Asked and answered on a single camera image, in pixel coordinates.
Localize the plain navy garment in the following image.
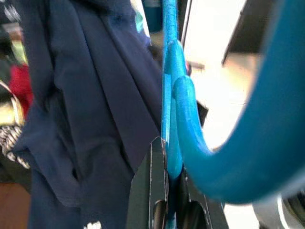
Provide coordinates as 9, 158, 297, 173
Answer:
13, 0, 165, 229

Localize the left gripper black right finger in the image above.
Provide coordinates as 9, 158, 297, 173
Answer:
177, 170, 228, 229

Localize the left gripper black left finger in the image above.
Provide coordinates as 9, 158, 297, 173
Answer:
126, 137, 170, 229

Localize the blue plastic hanger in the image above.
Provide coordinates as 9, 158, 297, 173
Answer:
161, 0, 305, 229

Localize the dark red cloth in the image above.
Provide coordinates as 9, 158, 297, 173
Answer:
9, 63, 34, 118

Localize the black white patterned cloth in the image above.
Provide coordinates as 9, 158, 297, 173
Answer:
0, 125, 31, 169

